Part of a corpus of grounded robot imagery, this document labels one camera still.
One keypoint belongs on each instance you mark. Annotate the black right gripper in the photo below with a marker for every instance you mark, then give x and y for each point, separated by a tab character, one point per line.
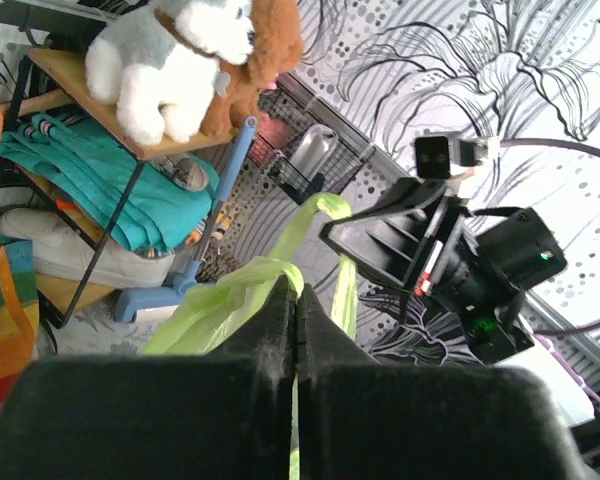
407	240

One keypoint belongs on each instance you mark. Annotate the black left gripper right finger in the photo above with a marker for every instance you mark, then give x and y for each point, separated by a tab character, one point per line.
359	419

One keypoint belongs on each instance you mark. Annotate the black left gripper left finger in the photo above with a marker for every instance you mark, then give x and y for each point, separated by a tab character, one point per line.
222	415

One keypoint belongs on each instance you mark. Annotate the green trash bag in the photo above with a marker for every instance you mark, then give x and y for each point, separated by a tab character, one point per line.
211	313

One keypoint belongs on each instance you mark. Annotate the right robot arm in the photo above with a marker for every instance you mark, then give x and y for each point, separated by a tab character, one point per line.
457	296

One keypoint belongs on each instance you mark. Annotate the rainbow striped bag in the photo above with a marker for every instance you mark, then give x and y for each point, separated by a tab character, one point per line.
19	310

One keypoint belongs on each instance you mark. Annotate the silver pouch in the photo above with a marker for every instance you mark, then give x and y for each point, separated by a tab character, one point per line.
317	144

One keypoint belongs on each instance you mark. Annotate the teal cloth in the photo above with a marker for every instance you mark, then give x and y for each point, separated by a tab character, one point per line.
77	155

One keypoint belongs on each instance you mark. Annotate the brown teddy bear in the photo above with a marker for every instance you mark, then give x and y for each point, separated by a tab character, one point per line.
278	49

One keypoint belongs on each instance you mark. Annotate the white grey dog plush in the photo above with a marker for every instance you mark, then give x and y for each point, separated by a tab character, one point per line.
159	64

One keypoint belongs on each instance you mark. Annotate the wooden shelf rack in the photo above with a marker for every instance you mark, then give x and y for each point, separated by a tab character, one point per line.
67	71

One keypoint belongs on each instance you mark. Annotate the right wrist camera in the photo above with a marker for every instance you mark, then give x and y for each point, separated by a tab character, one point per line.
452	159

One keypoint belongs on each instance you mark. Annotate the black wire basket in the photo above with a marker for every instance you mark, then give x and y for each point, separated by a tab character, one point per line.
292	108

